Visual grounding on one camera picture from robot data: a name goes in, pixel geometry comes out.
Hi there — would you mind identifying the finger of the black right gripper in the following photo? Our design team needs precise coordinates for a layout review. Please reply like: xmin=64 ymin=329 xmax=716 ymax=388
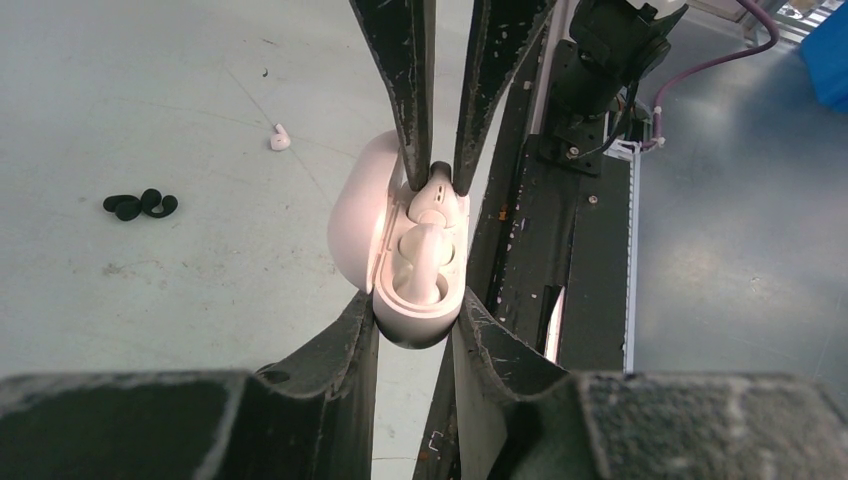
xmin=350 ymin=0 xmax=436 ymax=191
xmin=453 ymin=0 xmax=555 ymax=196

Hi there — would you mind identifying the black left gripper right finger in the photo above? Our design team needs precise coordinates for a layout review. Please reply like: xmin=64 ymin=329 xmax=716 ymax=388
xmin=452 ymin=291 xmax=847 ymax=479

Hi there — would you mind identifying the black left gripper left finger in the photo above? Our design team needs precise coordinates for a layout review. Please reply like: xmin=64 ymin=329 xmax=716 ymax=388
xmin=1 ymin=293 xmax=379 ymax=479

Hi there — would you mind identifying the white clip earbud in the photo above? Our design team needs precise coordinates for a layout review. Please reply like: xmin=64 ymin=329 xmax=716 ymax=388
xmin=407 ymin=162 xmax=460 ymax=228
xmin=395 ymin=224 xmax=453 ymax=306

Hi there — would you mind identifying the white oval charging case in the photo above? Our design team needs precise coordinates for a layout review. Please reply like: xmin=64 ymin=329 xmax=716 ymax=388
xmin=327 ymin=131 xmax=470 ymax=349

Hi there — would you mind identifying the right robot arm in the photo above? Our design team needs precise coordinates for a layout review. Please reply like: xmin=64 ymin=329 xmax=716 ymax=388
xmin=351 ymin=1 xmax=688 ymax=196

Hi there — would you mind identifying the white stem earbud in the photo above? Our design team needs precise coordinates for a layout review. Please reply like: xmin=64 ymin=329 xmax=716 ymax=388
xmin=269 ymin=123 xmax=292 ymax=151

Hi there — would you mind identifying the black clip earbud lower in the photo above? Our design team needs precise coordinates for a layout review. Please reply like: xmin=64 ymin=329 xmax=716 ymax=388
xmin=140 ymin=188 xmax=179 ymax=219

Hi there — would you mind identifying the black clip earbud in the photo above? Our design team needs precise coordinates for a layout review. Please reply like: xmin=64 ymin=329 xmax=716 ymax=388
xmin=140 ymin=188 xmax=179 ymax=219
xmin=102 ymin=195 xmax=142 ymax=222

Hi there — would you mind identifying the black clip earbud upper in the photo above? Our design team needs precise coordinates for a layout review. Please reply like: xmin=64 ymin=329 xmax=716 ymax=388
xmin=102 ymin=195 xmax=142 ymax=222

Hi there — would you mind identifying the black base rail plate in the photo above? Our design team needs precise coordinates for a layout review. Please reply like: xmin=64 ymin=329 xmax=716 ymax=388
xmin=410 ymin=39 xmax=641 ymax=480

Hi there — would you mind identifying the white cable duct strip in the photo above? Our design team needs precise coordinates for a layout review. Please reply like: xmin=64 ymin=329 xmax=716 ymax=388
xmin=607 ymin=140 xmax=642 ymax=374

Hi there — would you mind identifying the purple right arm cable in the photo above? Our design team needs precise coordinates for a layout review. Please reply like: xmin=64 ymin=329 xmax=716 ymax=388
xmin=639 ymin=0 xmax=782 ymax=152

